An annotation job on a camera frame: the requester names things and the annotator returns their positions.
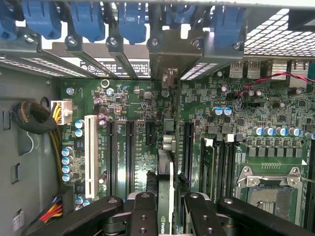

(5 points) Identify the sleeved yellow power cable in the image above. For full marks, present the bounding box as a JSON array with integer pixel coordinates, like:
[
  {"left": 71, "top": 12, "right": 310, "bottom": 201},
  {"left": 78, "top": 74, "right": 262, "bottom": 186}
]
[{"left": 11, "top": 100, "right": 66, "bottom": 190}]

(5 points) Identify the red yellow wire bundle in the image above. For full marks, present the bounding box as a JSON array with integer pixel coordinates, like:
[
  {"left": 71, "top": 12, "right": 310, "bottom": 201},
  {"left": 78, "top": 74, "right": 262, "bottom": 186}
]
[{"left": 39, "top": 194, "right": 74, "bottom": 223}]

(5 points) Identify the white power connector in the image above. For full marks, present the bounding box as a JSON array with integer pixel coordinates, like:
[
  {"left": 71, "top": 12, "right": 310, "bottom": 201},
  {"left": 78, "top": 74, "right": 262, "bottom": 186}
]
[{"left": 50, "top": 99, "right": 73, "bottom": 126}]

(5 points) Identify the blue card retention clip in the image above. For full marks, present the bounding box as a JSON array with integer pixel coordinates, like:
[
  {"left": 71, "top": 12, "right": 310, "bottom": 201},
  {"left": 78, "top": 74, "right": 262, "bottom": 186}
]
[
  {"left": 70, "top": 0, "right": 106, "bottom": 43},
  {"left": 213, "top": 4, "right": 247, "bottom": 48},
  {"left": 0, "top": 0, "right": 18, "bottom": 41},
  {"left": 117, "top": 1, "right": 148, "bottom": 45},
  {"left": 21, "top": 0, "right": 62, "bottom": 40},
  {"left": 166, "top": 3, "right": 197, "bottom": 25}
]

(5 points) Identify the CPU socket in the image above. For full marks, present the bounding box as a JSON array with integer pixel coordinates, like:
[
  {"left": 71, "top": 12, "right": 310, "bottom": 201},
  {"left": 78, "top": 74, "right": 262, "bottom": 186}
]
[{"left": 236, "top": 166, "right": 306, "bottom": 228}]

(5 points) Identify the red and black wire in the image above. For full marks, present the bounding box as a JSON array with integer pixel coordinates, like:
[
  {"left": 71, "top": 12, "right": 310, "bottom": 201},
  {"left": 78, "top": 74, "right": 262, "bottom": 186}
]
[{"left": 235, "top": 72, "right": 315, "bottom": 97}]

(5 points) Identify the black open PC case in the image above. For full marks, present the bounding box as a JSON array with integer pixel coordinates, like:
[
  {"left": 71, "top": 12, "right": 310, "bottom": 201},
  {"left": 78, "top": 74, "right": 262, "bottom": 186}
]
[{"left": 0, "top": 0, "right": 315, "bottom": 236}]

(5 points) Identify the green motherboard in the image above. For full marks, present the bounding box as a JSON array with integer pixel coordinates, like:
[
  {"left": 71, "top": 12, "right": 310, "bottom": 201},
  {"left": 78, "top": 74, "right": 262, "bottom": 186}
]
[{"left": 58, "top": 62, "right": 315, "bottom": 234}]

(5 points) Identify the white expansion slot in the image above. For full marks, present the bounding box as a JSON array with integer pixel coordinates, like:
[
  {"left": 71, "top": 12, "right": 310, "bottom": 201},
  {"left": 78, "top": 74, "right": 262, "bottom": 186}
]
[{"left": 84, "top": 114, "right": 98, "bottom": 199}]

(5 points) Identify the metal slot cover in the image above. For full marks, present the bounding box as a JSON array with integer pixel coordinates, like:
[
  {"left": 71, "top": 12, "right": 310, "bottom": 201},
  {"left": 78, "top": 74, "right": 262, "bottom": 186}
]
[
  {"left": 0, "top": 34, "right": 87, "bottom": 79},
  {"left": 64, "top": 34, "right": 114, "bottom": 80},
  {"left": 180, "top": 30, "right": 245, "bottom": 81},
  {"left": 0, "top": 55, "right": 61, "bottom": 77},
  {"left": 105, "top": 34, "right": 139, "bottom": 80}
]

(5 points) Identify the short black expansion slot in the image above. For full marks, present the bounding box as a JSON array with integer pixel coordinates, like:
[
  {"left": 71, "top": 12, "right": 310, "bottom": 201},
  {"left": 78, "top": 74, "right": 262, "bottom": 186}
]
[{"left": 145, "top": 120, "right": 156, "bottom": 146}]

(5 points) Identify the white printed label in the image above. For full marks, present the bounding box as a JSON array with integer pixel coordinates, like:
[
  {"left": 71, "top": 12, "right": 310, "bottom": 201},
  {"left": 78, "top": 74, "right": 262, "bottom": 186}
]
[{"left": 80, "top": 58, "right": 151, "bottom": 79}]

